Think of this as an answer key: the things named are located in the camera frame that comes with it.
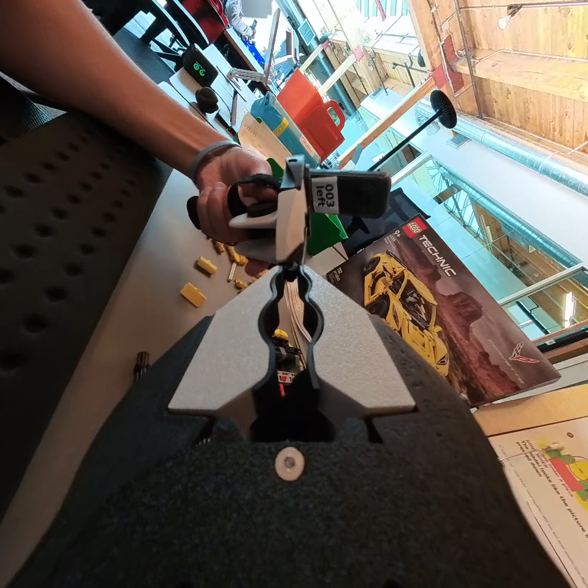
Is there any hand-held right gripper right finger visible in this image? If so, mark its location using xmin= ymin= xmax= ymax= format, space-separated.
xmin=299 ymin=266 xmax=416 ymax=413

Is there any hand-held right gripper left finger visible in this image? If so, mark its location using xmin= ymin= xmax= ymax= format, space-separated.
xmin=169 ymin=266 xmax=285 ymax=413

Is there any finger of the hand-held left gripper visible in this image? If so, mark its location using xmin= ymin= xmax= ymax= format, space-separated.
xmin=234 ymin=238 xmax=277 ymax=265
xmin=275 ymin=187 xmax=310 ymax=266

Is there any pile of yellow black lego pieces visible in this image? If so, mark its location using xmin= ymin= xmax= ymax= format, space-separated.
xmin=211 ymin=236 xmax=272 ymax=292

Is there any lego car chassis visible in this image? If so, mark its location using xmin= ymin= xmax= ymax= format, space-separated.
xmin=271 ymin=328 xmax=304 ymax=397

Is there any lego instruction booklet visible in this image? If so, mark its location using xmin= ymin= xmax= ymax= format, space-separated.
xmin=285 ymin=280 xmax=314 ymax=364

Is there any person's left forearm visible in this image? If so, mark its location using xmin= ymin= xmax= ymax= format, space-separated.
xmin=0 ymin=0 xmax=226 ymax=184

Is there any yellow car lego box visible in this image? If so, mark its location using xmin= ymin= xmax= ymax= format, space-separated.
xmin=326 ymin=215 xmax=562 ymax=406

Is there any person's left hand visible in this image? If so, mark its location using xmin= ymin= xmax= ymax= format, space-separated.
xmin=197 ymin=146 xmax=281 ymax=276

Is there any green plastic bin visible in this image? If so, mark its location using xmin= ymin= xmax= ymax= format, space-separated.
xmin=266 ymin=158 xmax=348 ymax=255

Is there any black mesh office chair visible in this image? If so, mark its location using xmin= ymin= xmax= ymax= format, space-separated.
xmin=342 ymin=186 xmax=430 ymax=255

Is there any black metal pole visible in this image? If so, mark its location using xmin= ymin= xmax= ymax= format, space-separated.
xmin=367 ymin=89 xmax=458 ymax=172

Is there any flat white paper bag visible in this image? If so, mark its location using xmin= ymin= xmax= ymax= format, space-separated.
xmin=237 ymin=112 xmax=295 ymax=166

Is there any blue plastic package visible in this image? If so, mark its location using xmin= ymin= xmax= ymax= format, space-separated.
xmin=250 ymin=92 xmax=319 ymax=164

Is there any blue wristband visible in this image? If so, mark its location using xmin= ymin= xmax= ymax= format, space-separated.
xmin=186 ymin=140 xmax=242 ymax=187

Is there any orange tote bag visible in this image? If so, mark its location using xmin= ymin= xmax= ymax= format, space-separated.
xmin=277 ymin=69 xmax=323 ymax=138

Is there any silver laptop stand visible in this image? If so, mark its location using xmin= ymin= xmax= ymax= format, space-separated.
xmin=227 ymin=9 xmax=282 ymax=92

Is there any wooden document stand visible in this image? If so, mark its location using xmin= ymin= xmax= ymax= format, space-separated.
xmin=473 ymin=383 xmax=588 ymax=588

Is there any black device with green display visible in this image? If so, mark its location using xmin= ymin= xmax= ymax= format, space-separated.
xmin=182 ymin=44 xmax=219 ymax=85

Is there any red bag on chair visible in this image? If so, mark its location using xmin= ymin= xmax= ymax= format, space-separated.
xmin=179 ymin=0 xmax=229 ymax=43

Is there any printed instruction sheet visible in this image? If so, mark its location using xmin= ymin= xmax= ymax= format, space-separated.
xmin=489 ymin=416 xmax=588 ymax=588

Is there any black mesh chair seat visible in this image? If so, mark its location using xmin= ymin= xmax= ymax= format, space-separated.
xmin=0 ymin=71 xmax=65 ymax=143

